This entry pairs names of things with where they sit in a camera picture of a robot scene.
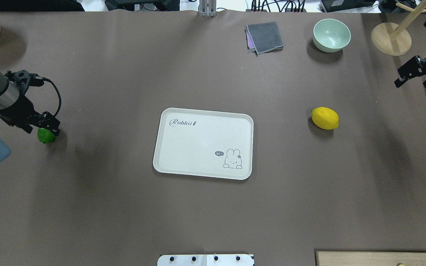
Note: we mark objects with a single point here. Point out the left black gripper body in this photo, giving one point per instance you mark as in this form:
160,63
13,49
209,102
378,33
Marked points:
23,107

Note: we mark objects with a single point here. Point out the green lime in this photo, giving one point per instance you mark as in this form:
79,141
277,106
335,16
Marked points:
45,136

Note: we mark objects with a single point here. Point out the yellow lemon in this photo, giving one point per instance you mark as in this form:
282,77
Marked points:
325,118

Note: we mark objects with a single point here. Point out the white rabbit tray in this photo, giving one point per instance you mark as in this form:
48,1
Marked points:
204,143

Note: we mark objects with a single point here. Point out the wooden mug tree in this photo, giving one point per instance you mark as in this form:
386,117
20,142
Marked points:
393,39

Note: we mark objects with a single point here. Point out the mint green bowl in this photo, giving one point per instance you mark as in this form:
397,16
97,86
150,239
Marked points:
330,35

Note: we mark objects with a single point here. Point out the grey folded cloth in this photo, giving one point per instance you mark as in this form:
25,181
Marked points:
263,38

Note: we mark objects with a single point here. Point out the bamboo cutting board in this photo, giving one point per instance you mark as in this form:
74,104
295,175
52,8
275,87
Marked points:
340,258

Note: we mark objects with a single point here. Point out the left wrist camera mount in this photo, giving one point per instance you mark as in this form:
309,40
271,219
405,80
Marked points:
24,78

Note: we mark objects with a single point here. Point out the aluminium frame post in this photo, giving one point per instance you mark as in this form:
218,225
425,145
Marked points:
207,8

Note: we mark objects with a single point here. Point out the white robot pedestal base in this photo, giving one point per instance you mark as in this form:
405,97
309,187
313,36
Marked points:
207,260

